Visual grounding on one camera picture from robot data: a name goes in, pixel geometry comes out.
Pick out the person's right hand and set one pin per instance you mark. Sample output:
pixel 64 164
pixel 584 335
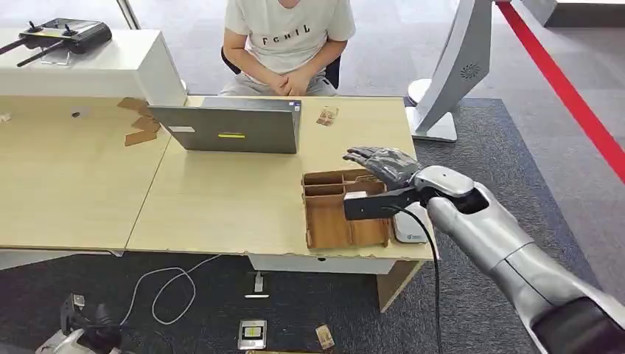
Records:
pixel 278 84

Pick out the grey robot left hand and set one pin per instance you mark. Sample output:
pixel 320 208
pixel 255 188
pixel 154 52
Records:
pixel 100 325

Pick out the person's left hand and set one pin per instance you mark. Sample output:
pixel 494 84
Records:
pixel 299 84

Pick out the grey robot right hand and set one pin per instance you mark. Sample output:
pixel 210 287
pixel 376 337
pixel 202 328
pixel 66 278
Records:
pixel 385 163

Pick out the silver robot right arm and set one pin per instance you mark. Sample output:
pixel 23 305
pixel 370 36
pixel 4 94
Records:
pixel 512 254

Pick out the person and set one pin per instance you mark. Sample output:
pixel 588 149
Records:
pixel 288 44

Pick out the white shoe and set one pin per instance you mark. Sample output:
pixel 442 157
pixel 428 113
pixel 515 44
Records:
pixel 56 344

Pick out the grey laptop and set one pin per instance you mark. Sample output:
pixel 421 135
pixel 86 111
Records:
pixel 229 128

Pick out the white flat device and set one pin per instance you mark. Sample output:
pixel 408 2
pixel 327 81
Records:
pixel 409 229

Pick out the wooden compartment box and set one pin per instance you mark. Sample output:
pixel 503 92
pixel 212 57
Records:
pixel 327 225

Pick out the pale wooden desk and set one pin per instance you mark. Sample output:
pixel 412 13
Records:
pixel 229 200
pixel 68 181

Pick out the white kiosk stand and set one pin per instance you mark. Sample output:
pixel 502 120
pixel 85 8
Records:
pixel 459 56

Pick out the metal floor socket plate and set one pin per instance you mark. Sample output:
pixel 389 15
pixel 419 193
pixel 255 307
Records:
pixel 252 334

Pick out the small metal floor stand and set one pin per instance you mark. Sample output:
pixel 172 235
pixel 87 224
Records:
pixel 257 287

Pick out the metal pole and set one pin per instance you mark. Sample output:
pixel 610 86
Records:
pixel 128 13

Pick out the white counter block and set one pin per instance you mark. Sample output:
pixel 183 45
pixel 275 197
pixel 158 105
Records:
pixel 107 66

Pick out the red floor tape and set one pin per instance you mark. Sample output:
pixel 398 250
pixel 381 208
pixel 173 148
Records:
pixel 561 88

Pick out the black remote controller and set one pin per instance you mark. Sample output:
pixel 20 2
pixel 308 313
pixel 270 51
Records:
pixel 68 34

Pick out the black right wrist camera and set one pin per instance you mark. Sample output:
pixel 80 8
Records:
pixel 376 204

